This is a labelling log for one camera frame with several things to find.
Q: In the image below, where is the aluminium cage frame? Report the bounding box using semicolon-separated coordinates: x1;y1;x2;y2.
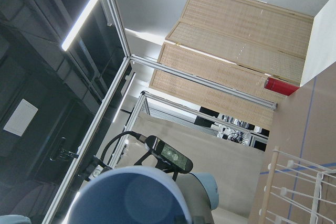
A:
42;0;277;223

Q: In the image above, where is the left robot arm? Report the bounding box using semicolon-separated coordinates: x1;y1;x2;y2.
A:
176;173;219;223

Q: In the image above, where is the woven folding screen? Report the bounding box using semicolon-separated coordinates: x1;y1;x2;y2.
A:
149;0;314;131

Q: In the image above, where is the white wire cup holder rack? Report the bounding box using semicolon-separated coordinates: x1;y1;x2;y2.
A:
258;146;335;223

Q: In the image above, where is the red cylinder tube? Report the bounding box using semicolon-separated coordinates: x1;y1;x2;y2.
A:
264;77;299;96

